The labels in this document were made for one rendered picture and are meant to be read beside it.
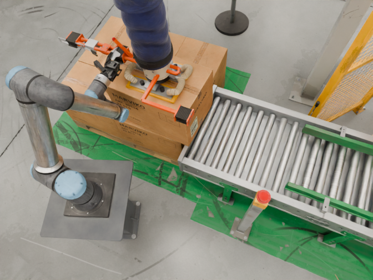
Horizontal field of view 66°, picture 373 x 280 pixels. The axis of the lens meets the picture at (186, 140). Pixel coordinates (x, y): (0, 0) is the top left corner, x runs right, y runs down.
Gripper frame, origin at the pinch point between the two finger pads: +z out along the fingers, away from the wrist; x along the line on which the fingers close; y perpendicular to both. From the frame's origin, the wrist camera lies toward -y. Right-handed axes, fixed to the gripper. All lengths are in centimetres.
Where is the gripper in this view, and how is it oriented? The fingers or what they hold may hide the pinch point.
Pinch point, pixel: (117, 52)
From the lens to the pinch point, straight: 190.7
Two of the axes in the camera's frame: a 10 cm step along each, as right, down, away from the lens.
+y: 9.1, 3.4, -2.3
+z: 4.0, -8.4, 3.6
